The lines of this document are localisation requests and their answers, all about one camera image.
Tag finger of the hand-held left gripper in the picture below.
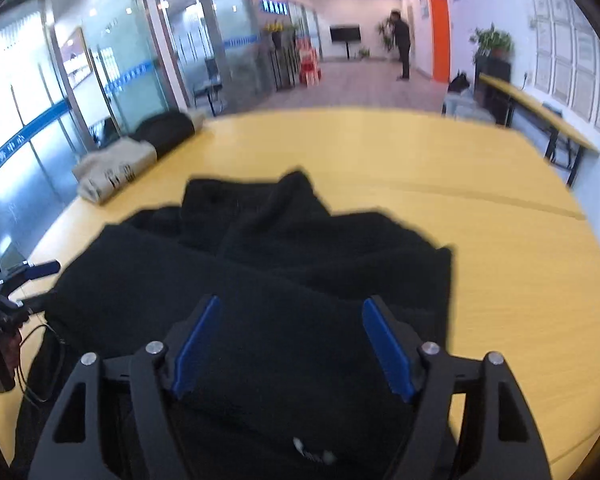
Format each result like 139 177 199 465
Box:
0 259 62 297

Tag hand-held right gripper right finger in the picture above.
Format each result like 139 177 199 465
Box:
361 295 553 480

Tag black plant stand with flowers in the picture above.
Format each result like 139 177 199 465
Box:
264 20 301 92

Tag black bag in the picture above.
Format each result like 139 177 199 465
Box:
448 70 473 95

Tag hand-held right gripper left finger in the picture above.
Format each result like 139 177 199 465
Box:
28 294 224 480

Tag folded black cloth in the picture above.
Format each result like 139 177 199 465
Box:
130 111 197 159

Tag framed certificates on wall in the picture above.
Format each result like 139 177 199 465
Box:
530 0 600 147

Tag folded beige cloth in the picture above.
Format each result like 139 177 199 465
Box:
72 140 158 205

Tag black television on stand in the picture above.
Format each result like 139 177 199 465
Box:
329 25 362 61

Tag potted green plant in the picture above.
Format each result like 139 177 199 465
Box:
469 23 516 64

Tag orange door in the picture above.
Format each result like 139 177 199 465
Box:
426 0 452 84

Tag black cable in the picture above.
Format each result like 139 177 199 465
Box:
13 324 67 403

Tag black chair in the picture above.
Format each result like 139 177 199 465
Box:
194 57 228 117

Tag black garment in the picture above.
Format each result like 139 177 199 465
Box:
10 170 453 480

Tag black cabinet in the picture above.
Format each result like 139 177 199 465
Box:
474 55 512 126

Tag stack of red boxes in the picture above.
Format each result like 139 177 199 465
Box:
297 36 323 86

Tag long yellow side table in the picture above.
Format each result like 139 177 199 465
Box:
478 73 600 188

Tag tall potted plant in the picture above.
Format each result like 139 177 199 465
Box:
376 19 397 54

